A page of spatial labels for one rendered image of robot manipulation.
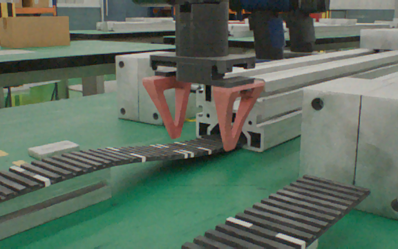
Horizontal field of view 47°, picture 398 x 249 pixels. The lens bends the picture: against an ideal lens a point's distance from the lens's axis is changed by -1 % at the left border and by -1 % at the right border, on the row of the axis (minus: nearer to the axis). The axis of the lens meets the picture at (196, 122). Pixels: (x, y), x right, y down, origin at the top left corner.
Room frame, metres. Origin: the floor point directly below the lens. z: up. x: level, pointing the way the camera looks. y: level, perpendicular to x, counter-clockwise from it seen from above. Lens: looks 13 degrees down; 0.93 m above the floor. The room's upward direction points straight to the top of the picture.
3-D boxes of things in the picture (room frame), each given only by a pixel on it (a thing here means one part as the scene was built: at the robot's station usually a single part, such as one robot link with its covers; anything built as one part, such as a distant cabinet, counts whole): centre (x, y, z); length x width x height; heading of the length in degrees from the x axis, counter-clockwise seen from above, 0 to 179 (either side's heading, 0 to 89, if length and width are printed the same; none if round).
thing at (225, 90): (0.49, -0.03, 0.84); 0.07 x 0.07 x 0.09; 51
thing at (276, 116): (0.85, -0.29, 0.82); 0.80 x 0.10 x 0.09; 140
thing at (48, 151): (0.50, 0.16, 0.78); 0.05 x 0.03 x 0.01; 135
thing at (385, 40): (1.04, -0.45, 0.87); 0.16 x 0.11 x 0.07; 140
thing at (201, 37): (0.50, -0.01, 0.91); 0.10 x 0.07 x 0.07; 51
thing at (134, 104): (0.70, 0.05, 0.83); 0.11 x 0.10 x 0.10; 54
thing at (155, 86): (0.52, 0.01, 0.84); 0.07 x 0.07 x 0.09; 51
